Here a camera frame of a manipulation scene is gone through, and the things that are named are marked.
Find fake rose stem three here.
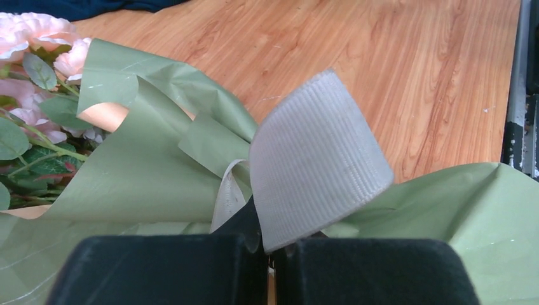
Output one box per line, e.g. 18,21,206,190
1,12,81,64

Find cream printed ribbon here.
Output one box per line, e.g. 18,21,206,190
210,69,394,253

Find fake rose stem one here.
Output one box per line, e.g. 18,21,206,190
53,37,92,85

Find wrapping paper sheet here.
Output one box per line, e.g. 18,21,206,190
1,39,538,304

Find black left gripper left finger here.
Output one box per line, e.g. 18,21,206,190
46,201,268,304

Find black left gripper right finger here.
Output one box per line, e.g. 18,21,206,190
272,237,480,305

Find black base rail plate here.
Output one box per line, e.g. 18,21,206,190
501,1,538,180

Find navy blue cloth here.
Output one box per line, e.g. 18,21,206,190
1,0,186,22

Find fake rose stem two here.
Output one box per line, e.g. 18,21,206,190
1,53,104,215

